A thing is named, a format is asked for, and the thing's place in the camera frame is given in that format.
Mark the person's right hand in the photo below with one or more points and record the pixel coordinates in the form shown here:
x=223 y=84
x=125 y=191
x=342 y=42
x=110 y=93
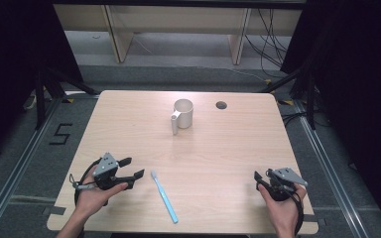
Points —
x=282 y=213

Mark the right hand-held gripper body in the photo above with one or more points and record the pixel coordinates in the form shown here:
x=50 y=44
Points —
x=286 y=177

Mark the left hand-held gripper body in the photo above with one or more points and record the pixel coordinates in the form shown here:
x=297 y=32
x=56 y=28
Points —
x=107 y=167

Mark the metal floor rail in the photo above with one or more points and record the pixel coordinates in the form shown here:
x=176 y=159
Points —
x=16 y=168
x=330 y=172

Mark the white cup with toothbrush holder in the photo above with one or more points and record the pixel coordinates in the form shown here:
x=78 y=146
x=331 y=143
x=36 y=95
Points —
x=184 y=115

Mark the blue toothbrush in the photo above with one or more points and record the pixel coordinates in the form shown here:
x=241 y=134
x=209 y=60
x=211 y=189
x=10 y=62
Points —
x=164 y=197

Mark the black metal stand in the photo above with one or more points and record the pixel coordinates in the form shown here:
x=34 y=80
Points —
x=40 y=99
x=311 y=102

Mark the black curtain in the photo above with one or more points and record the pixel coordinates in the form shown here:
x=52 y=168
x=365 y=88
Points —
x=360 y=66
x=13 y=49

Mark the person's left hand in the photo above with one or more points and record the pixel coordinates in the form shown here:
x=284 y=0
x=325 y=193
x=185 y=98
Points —
x=92 y=198

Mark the beige wooden shelf unit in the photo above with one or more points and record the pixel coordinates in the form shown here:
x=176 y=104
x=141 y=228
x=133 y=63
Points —
x=178 y=20

